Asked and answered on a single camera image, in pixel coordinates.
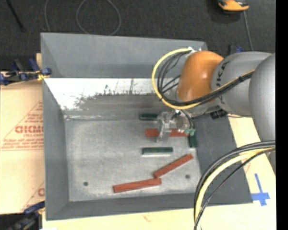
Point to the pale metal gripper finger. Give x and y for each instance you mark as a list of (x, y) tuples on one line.
[(161, 128), (168, 132)]

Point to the red-brown flat block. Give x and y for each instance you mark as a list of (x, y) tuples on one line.
[(136, 185), (174, 166), (151, 132)]

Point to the dark green flat block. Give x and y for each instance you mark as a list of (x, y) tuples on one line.
[(157, 150), (147, 116), (193, 141)]

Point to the grey metal bin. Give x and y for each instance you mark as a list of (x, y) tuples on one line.
[(110, 138)]

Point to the brown cardboard board, red print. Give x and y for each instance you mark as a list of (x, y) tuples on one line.
[(19, 152)]

